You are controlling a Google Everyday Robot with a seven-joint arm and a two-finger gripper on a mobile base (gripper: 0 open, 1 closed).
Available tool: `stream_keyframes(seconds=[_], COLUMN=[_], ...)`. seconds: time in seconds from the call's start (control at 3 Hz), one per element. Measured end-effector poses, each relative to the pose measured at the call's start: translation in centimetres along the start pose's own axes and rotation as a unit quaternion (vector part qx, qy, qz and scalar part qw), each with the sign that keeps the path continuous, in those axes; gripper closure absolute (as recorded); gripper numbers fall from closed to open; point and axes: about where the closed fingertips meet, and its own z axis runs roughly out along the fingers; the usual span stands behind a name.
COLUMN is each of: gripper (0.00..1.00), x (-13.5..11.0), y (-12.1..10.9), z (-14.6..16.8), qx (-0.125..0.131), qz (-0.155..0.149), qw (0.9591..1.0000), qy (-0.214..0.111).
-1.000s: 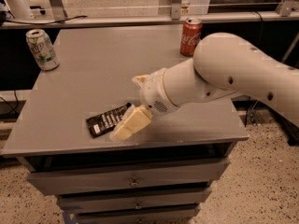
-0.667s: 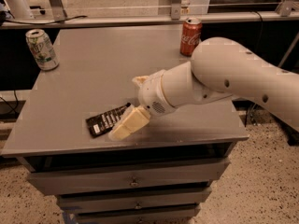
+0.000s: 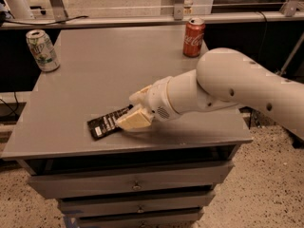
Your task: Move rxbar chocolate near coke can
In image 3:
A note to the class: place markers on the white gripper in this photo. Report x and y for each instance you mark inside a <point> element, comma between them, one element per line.
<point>157,98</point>

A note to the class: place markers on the grey metal rail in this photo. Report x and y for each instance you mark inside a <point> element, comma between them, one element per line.
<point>214,18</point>

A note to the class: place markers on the bottom grey drawer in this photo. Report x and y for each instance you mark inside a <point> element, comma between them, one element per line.
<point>141,220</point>

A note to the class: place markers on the red coke can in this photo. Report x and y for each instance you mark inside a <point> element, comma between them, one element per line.
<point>194,32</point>

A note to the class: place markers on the white green soda can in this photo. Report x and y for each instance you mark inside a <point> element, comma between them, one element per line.
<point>42,50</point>

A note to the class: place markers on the black rxbar chocolate bar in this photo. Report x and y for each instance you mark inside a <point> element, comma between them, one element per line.
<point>106,125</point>

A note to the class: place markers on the grey drawer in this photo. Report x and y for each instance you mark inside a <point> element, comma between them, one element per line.
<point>130,180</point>
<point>136,204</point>
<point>141,220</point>

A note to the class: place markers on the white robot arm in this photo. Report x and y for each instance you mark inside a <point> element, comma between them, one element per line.
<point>223,77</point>

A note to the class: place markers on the middle grey drawer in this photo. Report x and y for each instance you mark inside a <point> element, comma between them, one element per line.
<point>136,204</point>

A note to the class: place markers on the grey drawer cabinet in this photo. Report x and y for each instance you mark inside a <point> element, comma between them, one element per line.
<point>100,68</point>

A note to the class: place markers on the white pipe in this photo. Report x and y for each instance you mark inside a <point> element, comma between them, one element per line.
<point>20,9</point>

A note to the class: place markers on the top grey drawer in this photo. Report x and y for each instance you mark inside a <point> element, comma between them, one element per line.
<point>130,180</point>

